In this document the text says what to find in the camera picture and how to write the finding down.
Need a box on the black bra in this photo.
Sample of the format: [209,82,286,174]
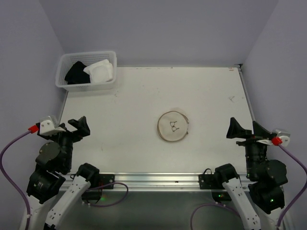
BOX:
[64,61,90,85]

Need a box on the white bra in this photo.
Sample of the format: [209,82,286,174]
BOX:
[83,59,113,83]

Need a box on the white mesh laundry bag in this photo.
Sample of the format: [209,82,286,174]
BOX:
[157,110,189,142]

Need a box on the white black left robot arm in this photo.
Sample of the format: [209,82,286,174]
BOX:
[19,116,99,230]

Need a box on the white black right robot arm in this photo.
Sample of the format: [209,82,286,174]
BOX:
[214,117,288,230]

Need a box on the white plastic basket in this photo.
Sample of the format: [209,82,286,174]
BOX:
[55,51,117,92]

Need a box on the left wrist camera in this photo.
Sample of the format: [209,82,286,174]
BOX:
[28,115,59,136]

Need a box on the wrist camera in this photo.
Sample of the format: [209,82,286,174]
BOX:
[256,128,291,147]
[28,115,59,136]

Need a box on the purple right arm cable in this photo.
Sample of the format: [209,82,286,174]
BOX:
[190,143,307,230]

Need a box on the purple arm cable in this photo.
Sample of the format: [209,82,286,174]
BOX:
[0,130,129,230]
[190,143,307,230]

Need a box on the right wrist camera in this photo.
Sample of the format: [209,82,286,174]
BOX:
[256,128,291,147]

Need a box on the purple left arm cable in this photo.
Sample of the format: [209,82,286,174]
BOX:
[0,130,129,230]

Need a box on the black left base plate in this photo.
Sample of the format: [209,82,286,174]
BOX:
[90,173,115,189]

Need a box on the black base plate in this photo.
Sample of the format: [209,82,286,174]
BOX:
[90,173,115,189]
[198,168,226,190]

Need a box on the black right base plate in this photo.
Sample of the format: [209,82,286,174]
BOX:
[198,168,226,190]

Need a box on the aluminium mounting rail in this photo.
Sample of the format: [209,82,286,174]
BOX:
[57,172,252,192]

